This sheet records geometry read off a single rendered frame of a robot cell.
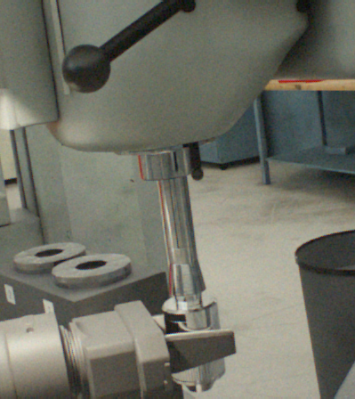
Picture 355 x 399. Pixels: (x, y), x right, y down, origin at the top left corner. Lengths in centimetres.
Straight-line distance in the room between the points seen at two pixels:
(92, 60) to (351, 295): 211
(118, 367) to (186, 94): 22
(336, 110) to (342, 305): 494
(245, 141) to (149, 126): 753
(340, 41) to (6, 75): 24
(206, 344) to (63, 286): 27
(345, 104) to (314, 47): 665
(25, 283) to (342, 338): 178
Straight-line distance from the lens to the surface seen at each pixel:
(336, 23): 62
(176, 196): 66
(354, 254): 296
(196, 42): 56
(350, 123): 728
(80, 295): 86
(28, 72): 60
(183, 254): 67
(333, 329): 262
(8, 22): 60
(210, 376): 69
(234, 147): 805
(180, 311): 67
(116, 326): 68
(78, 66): 49
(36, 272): 97
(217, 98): 59
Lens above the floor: 139
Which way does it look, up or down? 11 degrees down
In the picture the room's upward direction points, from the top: 8 degrees counter-clockwise
